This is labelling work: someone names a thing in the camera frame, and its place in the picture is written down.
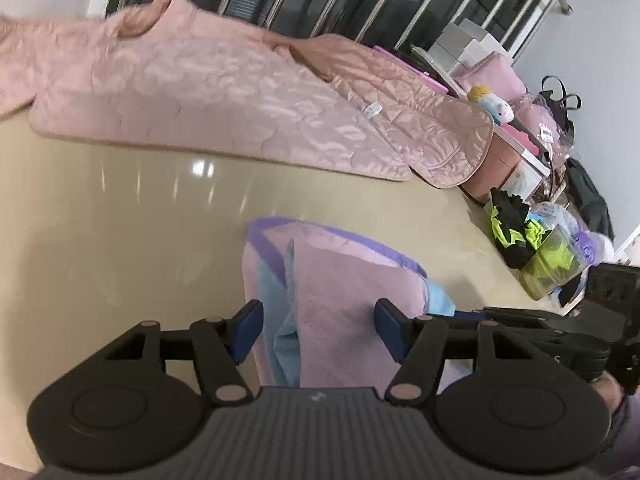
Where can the pink storage box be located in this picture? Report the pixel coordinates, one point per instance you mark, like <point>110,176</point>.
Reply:
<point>500,165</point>

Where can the metal window railing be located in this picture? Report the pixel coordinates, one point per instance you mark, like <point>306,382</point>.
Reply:
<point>430,0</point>

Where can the small plush toy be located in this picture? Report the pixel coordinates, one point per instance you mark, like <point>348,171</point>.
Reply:
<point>492,105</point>

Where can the black handbag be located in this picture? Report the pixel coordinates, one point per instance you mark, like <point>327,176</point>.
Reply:
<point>560,102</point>

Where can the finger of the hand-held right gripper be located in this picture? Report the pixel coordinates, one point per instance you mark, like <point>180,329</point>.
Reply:
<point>520,321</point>

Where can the pink item in plastic wrap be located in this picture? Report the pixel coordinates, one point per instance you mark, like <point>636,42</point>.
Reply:
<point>542,122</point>

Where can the black and yellow gloves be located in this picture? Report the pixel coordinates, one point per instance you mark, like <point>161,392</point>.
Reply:
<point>510,230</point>

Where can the dark window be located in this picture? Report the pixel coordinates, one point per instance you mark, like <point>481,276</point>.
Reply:
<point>400,5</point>

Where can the pink and blue shirt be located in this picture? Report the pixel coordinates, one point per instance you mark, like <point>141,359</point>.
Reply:
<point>340,300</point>

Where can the pink padded pouch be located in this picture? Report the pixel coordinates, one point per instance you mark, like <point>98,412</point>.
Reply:
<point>495,77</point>

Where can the dark backpack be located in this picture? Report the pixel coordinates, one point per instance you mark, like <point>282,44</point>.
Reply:
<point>590,200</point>

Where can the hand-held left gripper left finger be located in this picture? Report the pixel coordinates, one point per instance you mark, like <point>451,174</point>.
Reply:
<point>247,332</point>

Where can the magenta flat box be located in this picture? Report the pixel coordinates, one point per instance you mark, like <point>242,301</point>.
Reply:
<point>415,67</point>

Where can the pink quilted jacket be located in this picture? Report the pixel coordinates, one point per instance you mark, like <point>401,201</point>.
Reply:
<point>210,95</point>

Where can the clear plastic jar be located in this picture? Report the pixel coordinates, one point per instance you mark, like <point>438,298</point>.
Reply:
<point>552,265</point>

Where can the person's right forearm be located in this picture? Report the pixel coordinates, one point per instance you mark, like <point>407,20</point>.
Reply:
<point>625,435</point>

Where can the stack of white boxes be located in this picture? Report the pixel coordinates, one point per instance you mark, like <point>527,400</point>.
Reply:
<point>462,42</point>

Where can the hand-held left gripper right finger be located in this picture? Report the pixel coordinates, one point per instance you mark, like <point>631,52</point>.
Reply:
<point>392,330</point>

